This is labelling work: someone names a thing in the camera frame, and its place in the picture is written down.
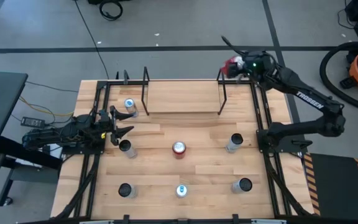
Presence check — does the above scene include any yellow floor cable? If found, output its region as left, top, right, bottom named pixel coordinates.
left=19, top=95, right=75, bottom=118

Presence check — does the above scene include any black power adapter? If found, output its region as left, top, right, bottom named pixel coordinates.
left=21, top=116, right=46, bottom=128

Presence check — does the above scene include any white strip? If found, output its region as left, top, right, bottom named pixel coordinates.
left=78, top=219, right=115, bottom=224
left=250, top=218, right=288, bottom=224

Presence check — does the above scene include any orange vacuum cleaner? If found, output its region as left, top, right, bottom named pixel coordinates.
left=319, top=41, right=358, bottom=114

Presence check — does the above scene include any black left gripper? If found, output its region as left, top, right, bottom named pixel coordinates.
left=96, top=105, right=135, bottom=146

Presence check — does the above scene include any wooden shelf with black frame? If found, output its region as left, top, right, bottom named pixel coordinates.
left=140, top=66, right=228, bottom=116

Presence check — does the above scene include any red soda can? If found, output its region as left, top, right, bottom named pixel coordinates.
left=221, top=55, right=241, bottom=78
left=172, top=141, right=187, bottom=160

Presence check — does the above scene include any white paper sheet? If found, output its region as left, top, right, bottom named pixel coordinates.
left=44, top=144, right=63, bottom=160

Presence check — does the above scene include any black desk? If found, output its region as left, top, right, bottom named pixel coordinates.
left=0, top=71, right=63, bottom=208

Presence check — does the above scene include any white Celsius Peach Vibe can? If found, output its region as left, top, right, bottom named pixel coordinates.
left=117, top=182, right=137, bottom=199
left=118, top=139, right=138, bottom=160

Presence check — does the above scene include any blue silver Red Bull can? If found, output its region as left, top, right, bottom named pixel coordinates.
left=123, top=98, right=139, bottom=118
left=175, top=184, right=188, bottom=199

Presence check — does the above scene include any black mat with striped edges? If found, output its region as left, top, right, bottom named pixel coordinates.
left=302, top=152, right=358, bottom=222

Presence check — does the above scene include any long black floor cable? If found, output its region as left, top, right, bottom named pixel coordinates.
left=73, top=0, right=110, bottom=80

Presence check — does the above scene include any coiled black cable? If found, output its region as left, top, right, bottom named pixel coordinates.
left=99, top=0, right=124, bottom=22

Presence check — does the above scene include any black aluminium table frame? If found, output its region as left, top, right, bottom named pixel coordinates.
left=53, top=70, right=315, bottom=224

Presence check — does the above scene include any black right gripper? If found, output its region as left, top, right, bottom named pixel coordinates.
left=225, top=51, right=263, bottom=81

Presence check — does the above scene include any thin black floor cable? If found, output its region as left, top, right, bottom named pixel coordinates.
left=25, top=80, right=80, bottom=93

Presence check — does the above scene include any white Celsius Arctic Vibe can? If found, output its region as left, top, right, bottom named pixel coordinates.
left=231, top=177, right=254, bottom=194
left=224, top=133, right=244, bottom=154

